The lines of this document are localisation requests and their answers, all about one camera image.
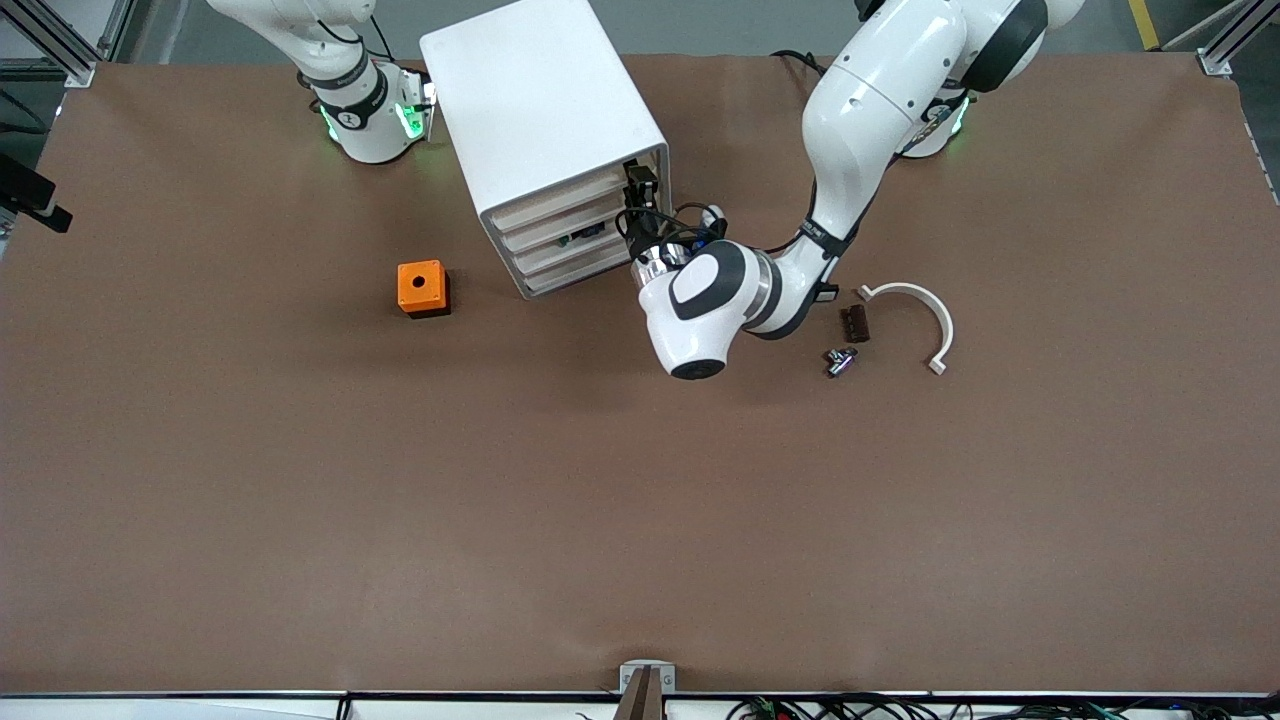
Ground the orange box with hole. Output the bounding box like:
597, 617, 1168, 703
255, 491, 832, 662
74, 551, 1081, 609
397, 260, 452, 319

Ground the white curved plastic arc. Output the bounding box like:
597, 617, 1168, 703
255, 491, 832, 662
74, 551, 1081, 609
857, 281, 956, 377

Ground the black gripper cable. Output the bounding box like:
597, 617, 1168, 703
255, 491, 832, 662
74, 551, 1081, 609
618, 203, 726, 263

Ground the aluminium frame profile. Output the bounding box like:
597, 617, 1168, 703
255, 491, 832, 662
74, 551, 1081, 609
1195, 0, 1280, 79
0, 0, 136, 89

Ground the grey metal mount bracket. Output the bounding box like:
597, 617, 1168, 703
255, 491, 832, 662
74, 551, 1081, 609
618, 660, 677, 720

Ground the white table edge rail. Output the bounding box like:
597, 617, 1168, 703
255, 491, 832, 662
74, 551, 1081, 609
0, 690, 1280, 720

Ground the black cable bundle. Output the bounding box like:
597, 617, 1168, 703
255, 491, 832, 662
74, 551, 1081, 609
725, 693, 1280, 720

